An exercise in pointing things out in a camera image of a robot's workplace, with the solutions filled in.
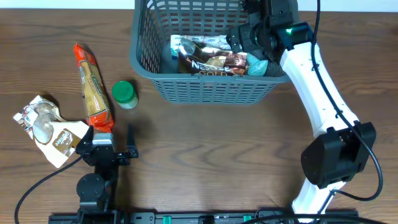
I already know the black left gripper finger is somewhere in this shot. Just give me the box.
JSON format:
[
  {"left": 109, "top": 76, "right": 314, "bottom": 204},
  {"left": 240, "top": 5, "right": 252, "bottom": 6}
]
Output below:
[
  {"left": 126, "top": 124, "right": 136, "bottom": 152},
  {"left": 81, "top": 126, "right": 94, "bottom": 143}
]

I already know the small teal tissue packet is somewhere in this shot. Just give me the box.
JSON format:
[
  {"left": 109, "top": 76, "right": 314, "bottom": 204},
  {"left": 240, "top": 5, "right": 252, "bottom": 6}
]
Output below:
[{"left": 247, "top": 53, "right": 269, "bottom": 77}]

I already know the tissue multipack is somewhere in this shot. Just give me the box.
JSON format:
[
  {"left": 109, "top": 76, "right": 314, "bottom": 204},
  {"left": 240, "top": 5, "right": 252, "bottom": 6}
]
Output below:
[{"left": 170, "top": 34, "right": 231, "bottom": 59}]

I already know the brown Nescafe Gold coffee bag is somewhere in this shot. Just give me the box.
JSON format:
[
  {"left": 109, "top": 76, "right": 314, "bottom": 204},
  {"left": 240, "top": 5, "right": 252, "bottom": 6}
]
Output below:
[{"left": 178, "top": 38, "right": 248, "bottom": 77}]

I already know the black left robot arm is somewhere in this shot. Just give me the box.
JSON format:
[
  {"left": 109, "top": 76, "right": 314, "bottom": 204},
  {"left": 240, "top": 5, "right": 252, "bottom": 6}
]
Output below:
[{"left": 76, "top": 126, "right": 139, "bottom": 224}]

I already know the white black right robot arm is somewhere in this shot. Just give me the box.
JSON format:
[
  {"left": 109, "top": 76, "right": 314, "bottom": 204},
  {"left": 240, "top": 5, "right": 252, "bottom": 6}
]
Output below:
[{"left": 226, "top": 0, "right": 376, "bottom": 223}]

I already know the white brown snack pouch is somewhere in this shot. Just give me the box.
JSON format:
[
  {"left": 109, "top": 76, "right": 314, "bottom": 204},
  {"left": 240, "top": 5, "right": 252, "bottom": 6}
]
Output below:
[{"left": 13, "top": 95, "right": 89, "bottom": 168}]

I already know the orange spaghetti packet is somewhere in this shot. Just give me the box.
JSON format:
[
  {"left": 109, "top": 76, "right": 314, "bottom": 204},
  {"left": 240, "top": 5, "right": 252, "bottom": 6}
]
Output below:
[{"left": 73, "top": 44, "right": 114, "bottom": 133}]

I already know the green lid jar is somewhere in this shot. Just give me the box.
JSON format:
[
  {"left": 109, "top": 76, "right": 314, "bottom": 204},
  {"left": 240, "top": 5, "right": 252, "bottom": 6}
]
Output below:
[{"left": 112, "top": 81, "right": 139, "bottom": 110}]

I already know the grey plastic basket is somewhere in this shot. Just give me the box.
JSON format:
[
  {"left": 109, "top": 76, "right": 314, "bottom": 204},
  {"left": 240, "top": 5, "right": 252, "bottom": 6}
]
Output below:
[{"left": 130, "top": 0, "right": 290, "bottom": 105}]

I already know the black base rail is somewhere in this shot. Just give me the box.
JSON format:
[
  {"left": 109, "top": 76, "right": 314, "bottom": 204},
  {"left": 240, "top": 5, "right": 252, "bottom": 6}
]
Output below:
[{"left": 48, "top": 208, "right": 360, "bottom": 224}]

